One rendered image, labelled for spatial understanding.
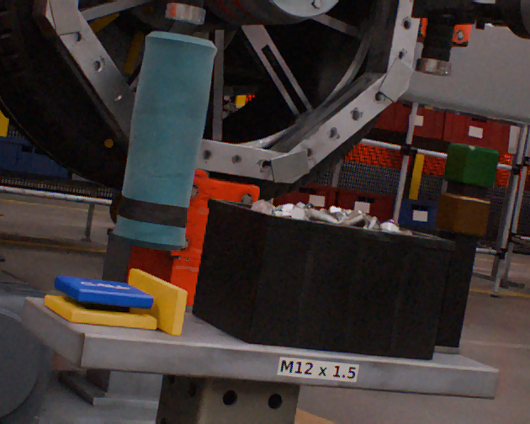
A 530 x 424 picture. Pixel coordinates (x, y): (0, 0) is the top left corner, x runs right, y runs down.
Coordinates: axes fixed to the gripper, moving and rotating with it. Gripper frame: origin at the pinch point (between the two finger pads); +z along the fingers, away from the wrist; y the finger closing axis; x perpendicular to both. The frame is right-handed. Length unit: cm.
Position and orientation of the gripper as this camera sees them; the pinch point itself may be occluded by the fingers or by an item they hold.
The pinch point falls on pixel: (443, 8)
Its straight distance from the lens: 162.2
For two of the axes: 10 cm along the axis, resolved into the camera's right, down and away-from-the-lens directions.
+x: 1.7, -9.8, -0.5
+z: -4.4, -1.2, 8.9
